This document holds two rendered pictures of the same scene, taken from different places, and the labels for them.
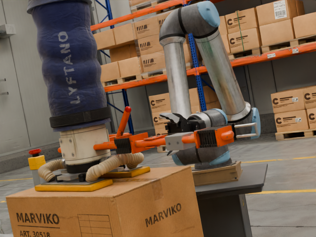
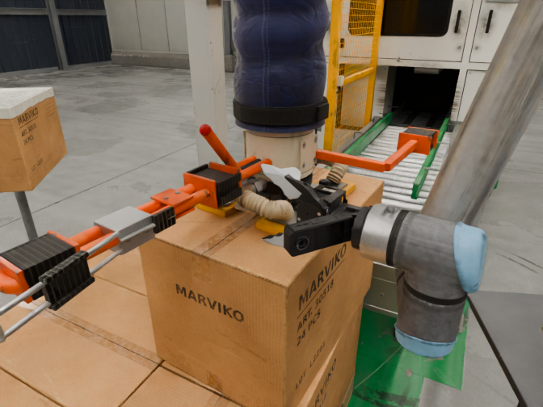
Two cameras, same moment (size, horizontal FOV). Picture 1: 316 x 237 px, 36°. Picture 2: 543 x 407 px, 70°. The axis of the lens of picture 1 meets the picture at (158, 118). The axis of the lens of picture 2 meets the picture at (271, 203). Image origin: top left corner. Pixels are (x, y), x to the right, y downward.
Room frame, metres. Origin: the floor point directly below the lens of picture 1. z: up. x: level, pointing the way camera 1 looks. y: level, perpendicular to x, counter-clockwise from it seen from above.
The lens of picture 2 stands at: (1.65, -0.65, 1.38)
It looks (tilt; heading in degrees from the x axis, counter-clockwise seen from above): 26 degrees down; 81
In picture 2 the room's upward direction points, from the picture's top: straight up
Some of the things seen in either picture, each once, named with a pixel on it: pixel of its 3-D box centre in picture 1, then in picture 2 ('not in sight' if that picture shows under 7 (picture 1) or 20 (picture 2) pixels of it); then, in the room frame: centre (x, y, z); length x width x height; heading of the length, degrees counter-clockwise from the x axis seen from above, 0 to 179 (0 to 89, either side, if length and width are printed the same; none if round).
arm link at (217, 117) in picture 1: (210, 121); (438, 251); (1.97, -0.21, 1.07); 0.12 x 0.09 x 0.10; 137
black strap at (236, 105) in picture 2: (81, 116); (280, 106); (1.82, 0.28, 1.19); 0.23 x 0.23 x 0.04
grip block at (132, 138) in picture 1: (131, 143); (212, 184); (1.65, 0.10, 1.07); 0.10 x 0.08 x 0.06; 137
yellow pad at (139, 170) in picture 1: (110, 169); (310, 198); (1.89, 0.22, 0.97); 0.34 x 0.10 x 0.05; 47
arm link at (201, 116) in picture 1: (197, 123); (380, 231); (1.91, -0.15, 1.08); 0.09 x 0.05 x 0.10; 47
